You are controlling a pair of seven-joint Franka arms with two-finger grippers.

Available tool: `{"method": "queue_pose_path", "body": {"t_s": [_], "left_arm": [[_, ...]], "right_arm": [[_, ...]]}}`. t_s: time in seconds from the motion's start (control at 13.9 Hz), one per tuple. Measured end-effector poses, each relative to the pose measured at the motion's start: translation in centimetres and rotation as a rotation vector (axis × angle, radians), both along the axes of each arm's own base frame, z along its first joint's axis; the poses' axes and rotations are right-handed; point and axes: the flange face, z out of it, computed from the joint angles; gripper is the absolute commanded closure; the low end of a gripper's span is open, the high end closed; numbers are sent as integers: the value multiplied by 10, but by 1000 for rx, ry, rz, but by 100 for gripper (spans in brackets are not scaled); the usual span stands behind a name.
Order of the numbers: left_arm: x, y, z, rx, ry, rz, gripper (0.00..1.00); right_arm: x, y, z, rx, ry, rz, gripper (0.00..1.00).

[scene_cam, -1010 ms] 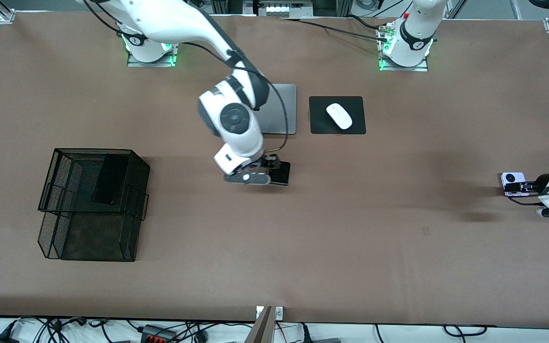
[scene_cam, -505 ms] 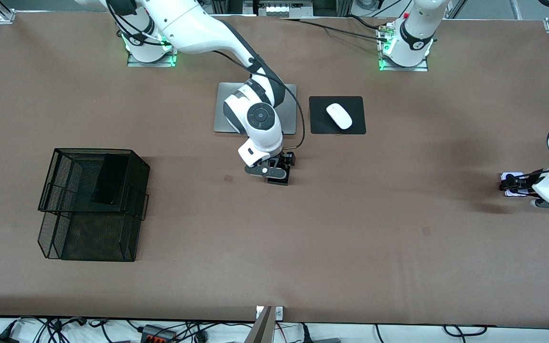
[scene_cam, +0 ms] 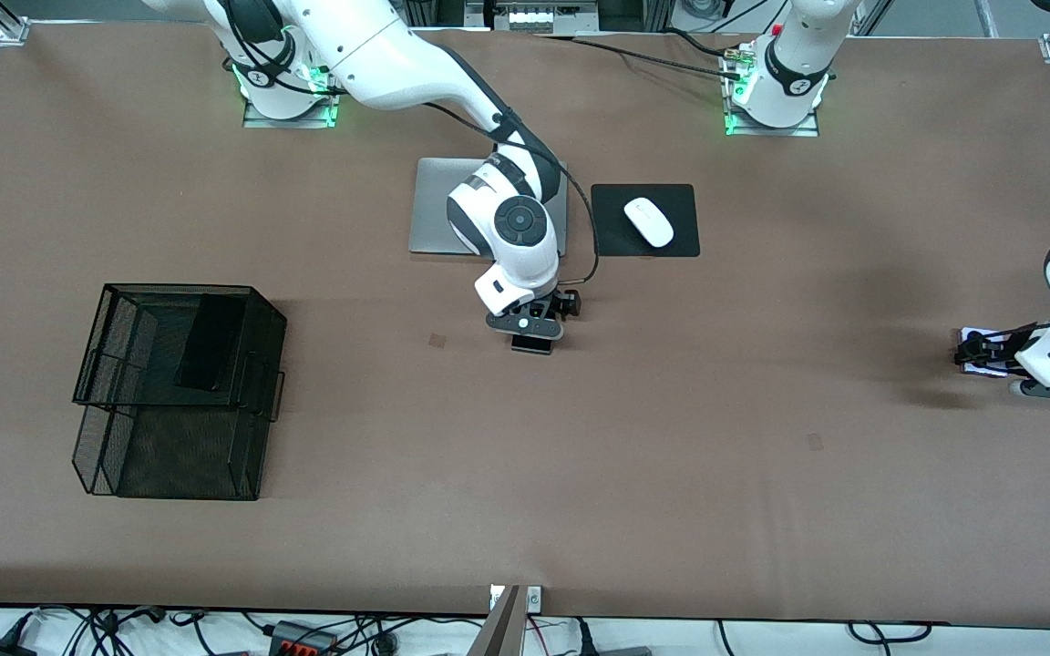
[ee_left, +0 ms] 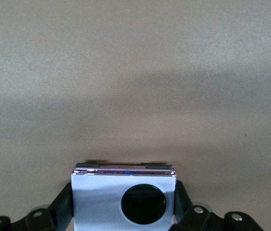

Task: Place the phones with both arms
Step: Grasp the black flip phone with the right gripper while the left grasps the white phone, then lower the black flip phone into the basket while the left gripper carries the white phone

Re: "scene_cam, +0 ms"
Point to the lavender flip phone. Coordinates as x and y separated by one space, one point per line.
990 371

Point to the grey angled post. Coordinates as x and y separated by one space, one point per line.
499 633

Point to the black mouse pad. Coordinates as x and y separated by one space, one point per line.
612 237

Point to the silver closed laptop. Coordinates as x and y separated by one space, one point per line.
429 219

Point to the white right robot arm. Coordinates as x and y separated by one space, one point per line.
534 264

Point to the black slab smartphone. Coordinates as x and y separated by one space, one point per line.
211 346

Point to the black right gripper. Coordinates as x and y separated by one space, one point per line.
564 305

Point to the white table edge bracket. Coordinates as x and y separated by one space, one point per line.
534 599
496 597

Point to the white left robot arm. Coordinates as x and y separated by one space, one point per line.
789 55

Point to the black power strip red switches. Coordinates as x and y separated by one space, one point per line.
302 642

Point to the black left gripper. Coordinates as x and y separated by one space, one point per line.
996 348

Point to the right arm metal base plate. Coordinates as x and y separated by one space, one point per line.
293 122

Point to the white computer mouse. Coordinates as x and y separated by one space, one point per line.
649 221

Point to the aluminium frame with connector block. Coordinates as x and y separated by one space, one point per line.
534 16

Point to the black mesh two-tier tray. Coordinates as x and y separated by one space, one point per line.
124 456

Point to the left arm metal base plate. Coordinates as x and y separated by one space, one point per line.
771 132

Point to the black flip phone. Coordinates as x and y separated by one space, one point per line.
532 346

